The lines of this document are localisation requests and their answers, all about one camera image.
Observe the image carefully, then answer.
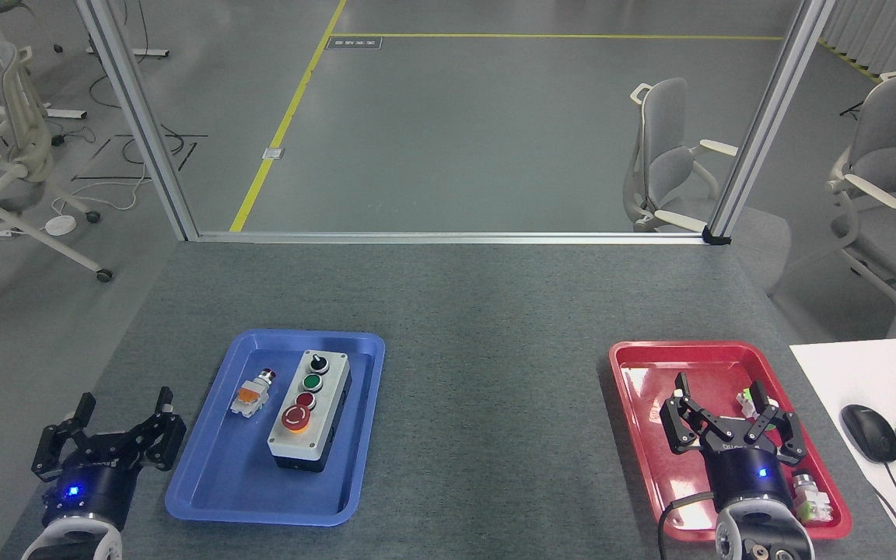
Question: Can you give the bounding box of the red push button orange block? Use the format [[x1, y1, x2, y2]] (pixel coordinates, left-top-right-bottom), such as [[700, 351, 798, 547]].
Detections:
[[230, 369, 278, 418]]

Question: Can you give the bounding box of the silver aluminium rail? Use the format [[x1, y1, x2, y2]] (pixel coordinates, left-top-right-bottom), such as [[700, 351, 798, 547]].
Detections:
[[187, 231, 709, 247]]

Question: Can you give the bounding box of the black computer mouse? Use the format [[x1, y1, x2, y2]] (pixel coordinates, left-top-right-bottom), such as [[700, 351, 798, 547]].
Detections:
[[841, 404, 896, 464]]

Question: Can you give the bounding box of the blue plastic tray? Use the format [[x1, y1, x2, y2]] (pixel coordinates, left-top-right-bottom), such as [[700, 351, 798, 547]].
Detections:
[[165, 330, 387, 527]]

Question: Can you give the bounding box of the red plastic tray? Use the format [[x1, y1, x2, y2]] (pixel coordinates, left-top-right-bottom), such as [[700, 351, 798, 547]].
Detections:
[[608, 340, 853, 542]]

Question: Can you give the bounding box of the grey office chair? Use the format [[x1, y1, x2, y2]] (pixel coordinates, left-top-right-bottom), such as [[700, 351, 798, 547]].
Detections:
[[0, 43, 114, 324], [825, 72, 896, 339], [623, 77, 740, 234]]

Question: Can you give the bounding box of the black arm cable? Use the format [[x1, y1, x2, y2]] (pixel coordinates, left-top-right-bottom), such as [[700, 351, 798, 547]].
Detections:
[[657, 491, 719, 560]]

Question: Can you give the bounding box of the grey control box with buttons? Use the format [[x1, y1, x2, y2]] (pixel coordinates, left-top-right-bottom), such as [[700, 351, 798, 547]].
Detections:
[[267, 350, 352, 473]]

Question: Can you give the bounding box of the silver aluminium post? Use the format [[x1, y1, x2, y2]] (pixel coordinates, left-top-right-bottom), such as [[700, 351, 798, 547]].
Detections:
[[702, 0, 838, 247], [75, 0, 200, 242]]

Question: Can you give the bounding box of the white side desk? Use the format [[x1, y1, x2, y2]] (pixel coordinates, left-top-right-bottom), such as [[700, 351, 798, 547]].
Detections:
[[789, 336, 896, 560]]

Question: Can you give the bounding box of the silver push button green block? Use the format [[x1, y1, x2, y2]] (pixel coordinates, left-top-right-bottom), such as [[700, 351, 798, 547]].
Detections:
[[792, 472, 835, 523]]

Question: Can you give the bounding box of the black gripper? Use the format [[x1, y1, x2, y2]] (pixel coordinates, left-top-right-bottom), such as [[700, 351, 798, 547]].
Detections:
[[31, 387, 187, 525], [660, 372, 810, 513]]

